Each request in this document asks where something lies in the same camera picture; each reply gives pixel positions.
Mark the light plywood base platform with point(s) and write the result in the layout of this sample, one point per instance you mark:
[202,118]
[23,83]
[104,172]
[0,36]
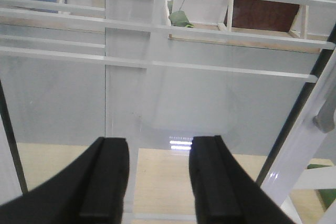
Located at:
[159,188]

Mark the white framed sliding glass door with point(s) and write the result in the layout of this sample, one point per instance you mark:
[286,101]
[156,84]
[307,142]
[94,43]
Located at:
[251,71]

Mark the green sandbag near box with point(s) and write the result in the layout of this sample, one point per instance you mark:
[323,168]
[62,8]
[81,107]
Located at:
[326,196]

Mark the grey metal door handle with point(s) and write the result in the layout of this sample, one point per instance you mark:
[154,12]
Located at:
[324,120]

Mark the green sandbag behind glass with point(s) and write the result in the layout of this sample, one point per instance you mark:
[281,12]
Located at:
[179,19]

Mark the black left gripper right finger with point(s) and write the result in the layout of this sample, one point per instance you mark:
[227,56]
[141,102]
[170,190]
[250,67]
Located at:
[223,191]

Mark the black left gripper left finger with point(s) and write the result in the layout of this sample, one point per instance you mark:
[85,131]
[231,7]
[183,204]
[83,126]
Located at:
[91,189]

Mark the white wooden support brace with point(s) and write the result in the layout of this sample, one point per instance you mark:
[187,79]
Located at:
[303,204]

